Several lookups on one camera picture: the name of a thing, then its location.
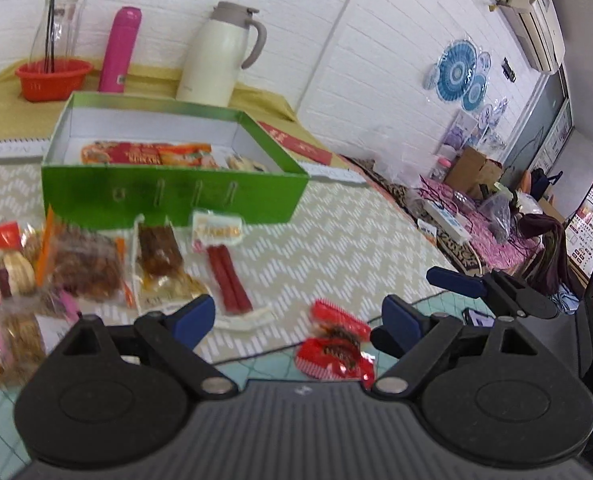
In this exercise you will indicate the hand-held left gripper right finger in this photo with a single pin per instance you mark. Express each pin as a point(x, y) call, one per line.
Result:
point(401, 320)

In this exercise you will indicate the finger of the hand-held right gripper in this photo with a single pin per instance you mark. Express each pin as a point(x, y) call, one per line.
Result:
point(454, 282)
point(382, 341)

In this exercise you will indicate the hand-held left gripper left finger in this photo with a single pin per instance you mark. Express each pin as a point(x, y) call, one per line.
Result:
point(194, 320)

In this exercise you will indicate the green cardboard box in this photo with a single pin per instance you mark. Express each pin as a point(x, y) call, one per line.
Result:
point(176, 195)

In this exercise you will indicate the red nut packet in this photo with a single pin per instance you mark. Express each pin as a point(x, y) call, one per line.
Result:
point(126, 154)

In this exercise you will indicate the pink printed cloth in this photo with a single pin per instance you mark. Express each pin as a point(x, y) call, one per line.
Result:
point(491, 245)

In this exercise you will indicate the red sausage stick packet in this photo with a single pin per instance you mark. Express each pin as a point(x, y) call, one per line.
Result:
point(226, 270)

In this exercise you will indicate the white power strip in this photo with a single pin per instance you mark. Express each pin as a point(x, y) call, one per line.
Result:
point(446, 220)

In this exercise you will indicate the brown jerky clear packet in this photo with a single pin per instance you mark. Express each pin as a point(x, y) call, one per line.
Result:
point(159, 255)

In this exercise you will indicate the clear plastic bag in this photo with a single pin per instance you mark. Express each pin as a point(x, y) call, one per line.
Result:
point(499, 215)

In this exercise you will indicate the dark purple cloth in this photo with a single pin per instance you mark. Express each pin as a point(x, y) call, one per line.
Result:
point(549, 255)

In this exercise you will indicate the patterned tablecloth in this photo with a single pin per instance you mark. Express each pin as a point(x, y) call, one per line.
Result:
point(351, 240)

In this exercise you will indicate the leopard print blanket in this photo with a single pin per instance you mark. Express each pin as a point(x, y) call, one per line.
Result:
point(401, 195)

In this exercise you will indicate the brown cardboard box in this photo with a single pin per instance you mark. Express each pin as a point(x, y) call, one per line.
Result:
point(471, 170)

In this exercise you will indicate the dried meat packet orange edge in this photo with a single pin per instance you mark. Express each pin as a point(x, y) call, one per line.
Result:
point(84, 265)

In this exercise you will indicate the raisin packet pink label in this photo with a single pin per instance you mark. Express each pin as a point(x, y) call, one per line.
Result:
point(19, 345)

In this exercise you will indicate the mixed snack bag red label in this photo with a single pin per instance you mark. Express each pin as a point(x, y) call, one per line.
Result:
point(14, 265)

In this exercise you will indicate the flat red box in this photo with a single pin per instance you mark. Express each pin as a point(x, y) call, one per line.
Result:
point(296, 142)

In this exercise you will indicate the yellow cloth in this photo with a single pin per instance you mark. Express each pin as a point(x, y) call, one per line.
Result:
point(256, 100)

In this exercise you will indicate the cream thermal jug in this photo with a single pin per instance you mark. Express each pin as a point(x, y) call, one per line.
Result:
point(211, 60)

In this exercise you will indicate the red plastic basket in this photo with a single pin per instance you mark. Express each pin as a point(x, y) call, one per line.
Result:
point(51, 82)

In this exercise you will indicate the white air conditioner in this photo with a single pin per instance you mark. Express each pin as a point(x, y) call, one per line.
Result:
point(536, 15)

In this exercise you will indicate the pink thermos bottle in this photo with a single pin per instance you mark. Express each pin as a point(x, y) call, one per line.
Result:
point(119, 50)

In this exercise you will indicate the black chopstick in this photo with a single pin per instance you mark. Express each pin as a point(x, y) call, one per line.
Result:
point(55, 35)
point(51, 25)

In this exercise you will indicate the glass carafe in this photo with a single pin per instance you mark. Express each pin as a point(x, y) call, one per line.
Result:
point(64, 25)

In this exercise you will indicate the small blue round wall decoration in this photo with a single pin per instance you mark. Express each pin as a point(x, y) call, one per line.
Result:
point(474, 92)

